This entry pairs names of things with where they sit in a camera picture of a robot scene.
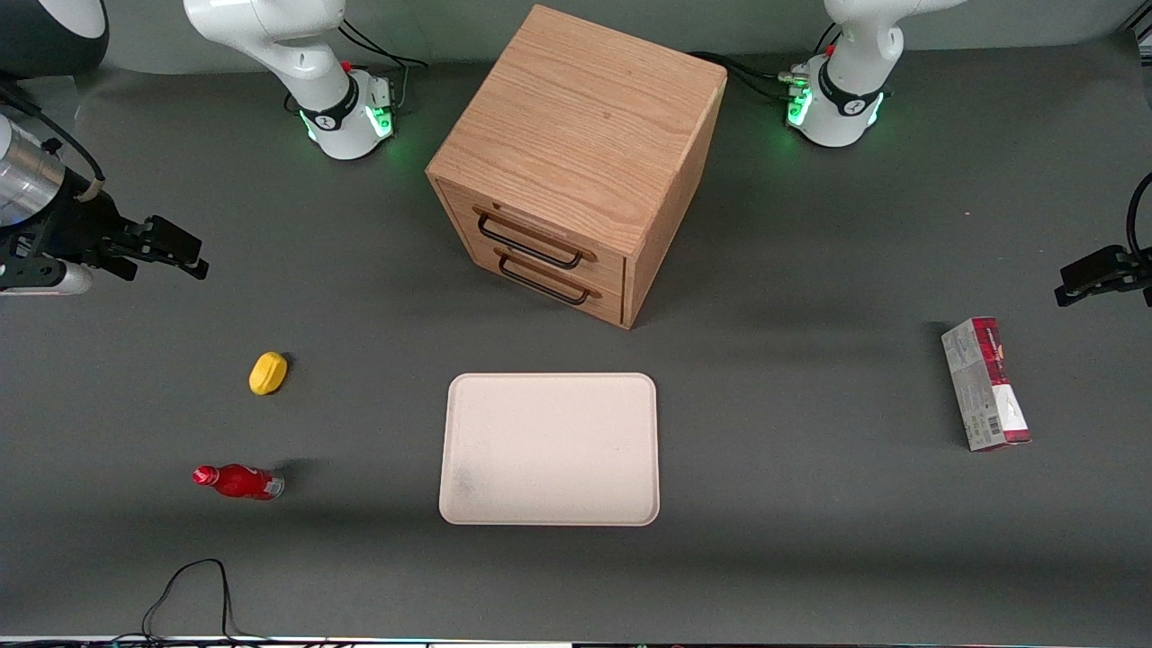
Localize yellow lemon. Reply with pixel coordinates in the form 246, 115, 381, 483
248, 351, 289, 397

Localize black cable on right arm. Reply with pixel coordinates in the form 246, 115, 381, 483
0, 79, 107, 203

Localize black metal drawer handle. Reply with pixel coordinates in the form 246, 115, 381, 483
496, 251, 594, 306
473, 208, 587, 270

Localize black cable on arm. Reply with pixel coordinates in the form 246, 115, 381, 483
1125, 170, 1152, 264
0, 79, 107, 203

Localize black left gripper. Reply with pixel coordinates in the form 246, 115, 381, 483
1054, 244, 1152, 309

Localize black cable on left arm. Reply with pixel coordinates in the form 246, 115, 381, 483
1125, 170, 1152, 264

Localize black left arm base cables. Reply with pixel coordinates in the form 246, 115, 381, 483
688, 25, 844, 105

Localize red coke bottle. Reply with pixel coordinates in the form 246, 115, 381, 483
192, 463, 285, 502

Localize wooden drawer front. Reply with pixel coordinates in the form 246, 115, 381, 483
436, 177, 628, 291
468, 245, 626, 327

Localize black right arm base cables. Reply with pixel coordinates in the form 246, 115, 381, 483
337, 18, 430, 116

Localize grey and red carton box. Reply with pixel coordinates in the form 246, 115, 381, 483
940, 316, 1032, 453

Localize thin black looped cable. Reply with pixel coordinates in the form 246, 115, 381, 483
141, 558, 267, 645

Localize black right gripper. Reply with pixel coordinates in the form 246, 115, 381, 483
0, 178, 211, 291

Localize black arm base cables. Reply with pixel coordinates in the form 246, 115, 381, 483
688, 25, 844, 105
337, 18, 430, 116

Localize wooden drawer cabinet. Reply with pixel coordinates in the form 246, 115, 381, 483
425, 4, 728, 330

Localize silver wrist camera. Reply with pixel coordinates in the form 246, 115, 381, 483
0, 259, 95, 296

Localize cream plastic tray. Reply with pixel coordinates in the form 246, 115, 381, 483
438, 372, 662, 527

